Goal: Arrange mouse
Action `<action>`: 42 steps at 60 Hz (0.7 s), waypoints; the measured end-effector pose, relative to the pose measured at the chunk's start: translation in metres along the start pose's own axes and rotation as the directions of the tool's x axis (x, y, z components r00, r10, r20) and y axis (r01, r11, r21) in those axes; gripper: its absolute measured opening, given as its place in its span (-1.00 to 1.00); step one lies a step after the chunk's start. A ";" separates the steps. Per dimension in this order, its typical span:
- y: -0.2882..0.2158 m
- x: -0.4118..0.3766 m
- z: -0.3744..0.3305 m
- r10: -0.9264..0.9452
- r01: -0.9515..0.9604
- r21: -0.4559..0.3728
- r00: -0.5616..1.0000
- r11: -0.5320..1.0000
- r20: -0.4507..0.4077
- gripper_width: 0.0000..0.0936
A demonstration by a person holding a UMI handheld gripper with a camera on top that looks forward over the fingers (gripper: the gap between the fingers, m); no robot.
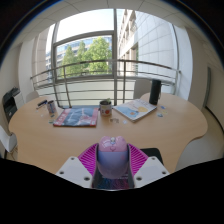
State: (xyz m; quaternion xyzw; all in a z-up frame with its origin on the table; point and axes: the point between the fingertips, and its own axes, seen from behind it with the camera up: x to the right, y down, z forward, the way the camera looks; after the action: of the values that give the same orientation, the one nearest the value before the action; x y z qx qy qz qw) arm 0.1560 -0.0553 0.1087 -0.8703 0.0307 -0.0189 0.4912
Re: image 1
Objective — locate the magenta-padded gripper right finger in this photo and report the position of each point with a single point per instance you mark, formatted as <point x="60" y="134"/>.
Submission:
<point x="151" y="170"/>

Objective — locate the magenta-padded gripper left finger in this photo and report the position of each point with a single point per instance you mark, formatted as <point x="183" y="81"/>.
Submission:
<point x="71" y="171"/>

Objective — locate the pink and lilac computer mouse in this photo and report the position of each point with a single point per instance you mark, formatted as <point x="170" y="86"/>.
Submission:
<point x="112" y="158"/>

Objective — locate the black mouse pad, swirl print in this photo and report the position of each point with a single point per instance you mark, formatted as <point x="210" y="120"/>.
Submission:
<point x="151" y="153"/>

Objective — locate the red and blue printed mat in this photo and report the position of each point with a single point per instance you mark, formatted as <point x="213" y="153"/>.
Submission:
<point x="77" y="117"/>

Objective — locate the light blue illustrated book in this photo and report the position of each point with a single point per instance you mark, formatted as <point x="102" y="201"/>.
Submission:
<point x="135" y="110"/>

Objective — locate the printed can with red band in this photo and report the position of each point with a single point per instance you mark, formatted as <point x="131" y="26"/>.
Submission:
<point x="51" y="107"/>

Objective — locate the white printed mug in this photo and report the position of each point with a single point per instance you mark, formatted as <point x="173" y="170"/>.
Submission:
<point x="106" y="108"/>

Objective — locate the white chair with wooden legs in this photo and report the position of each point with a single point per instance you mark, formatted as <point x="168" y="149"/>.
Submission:
<point x="6" y="140"/>

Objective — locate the dark blue stapler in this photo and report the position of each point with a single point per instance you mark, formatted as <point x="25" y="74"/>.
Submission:
<point x="41" y="104"/>

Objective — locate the tall black bottle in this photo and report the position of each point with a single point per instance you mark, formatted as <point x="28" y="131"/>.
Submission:
<point x="155" y="92"/>

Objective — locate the black and white printer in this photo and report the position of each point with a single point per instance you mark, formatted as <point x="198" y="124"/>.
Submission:
<point x="10" y="105"/>

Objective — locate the grey metal balcony railing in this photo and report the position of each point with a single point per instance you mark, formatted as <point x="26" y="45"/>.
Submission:
<point x="86" y="78"/>

